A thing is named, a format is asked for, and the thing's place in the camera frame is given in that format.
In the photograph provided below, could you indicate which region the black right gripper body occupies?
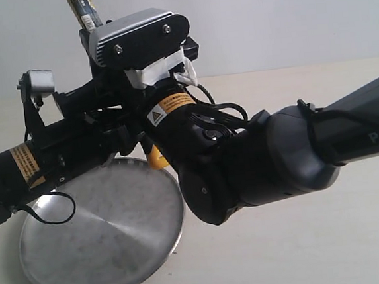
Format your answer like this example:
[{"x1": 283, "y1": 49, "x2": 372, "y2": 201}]
[{"x1": 93, "y1": 36, "x2": 229, "y2": 169}]

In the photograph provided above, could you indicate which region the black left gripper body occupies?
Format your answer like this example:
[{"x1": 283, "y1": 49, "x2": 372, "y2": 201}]
[{"x1": 22, "y1": 75, "x2": 142, "y2": 188}]

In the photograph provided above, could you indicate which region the yellow black claw hammer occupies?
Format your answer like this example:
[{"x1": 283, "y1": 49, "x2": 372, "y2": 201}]
[{"x1": 66, "y1": 0, "x2": 169, "y2": 170}]

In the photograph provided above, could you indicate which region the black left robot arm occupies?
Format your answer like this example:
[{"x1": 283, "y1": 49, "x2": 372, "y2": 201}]
[{"x1": 0, "y1": 75, "x2": 143, "y2": 225}]

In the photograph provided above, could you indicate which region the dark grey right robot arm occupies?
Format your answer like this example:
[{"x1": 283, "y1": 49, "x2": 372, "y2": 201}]
[{"x1": 80, "y1": 15, "x2": 379, "y2": 225}]

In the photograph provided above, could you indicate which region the round steel tray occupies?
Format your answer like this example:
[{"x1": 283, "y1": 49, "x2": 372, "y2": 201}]
[{"x1": 19, "y1": 158, "x2": 185, "y2": 284}]

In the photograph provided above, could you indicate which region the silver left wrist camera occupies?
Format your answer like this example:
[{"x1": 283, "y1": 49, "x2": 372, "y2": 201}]
[{"x1": 17, "y1": 69, "x2": 55, "y2": 103}]

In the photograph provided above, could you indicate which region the black left camera cable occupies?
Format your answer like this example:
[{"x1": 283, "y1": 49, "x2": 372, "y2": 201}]
[{"x1": 9, "y1": 188, "x2": 77, "y2": 228}]

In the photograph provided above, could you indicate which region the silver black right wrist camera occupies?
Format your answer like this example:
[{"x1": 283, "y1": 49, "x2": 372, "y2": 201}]
[{"x1": 88, "y1": 8, "x2": 190, "y2": 70}]

